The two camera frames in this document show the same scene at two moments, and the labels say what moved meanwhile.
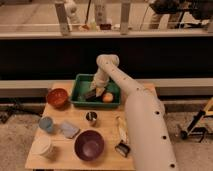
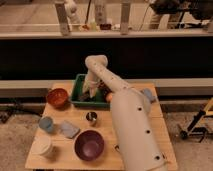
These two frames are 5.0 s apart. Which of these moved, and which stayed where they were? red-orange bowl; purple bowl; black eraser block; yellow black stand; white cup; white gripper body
Moved: black eraser block; white gripper body
Stayed: red-orange bowl; white cup; yellow black stand; purple bowl
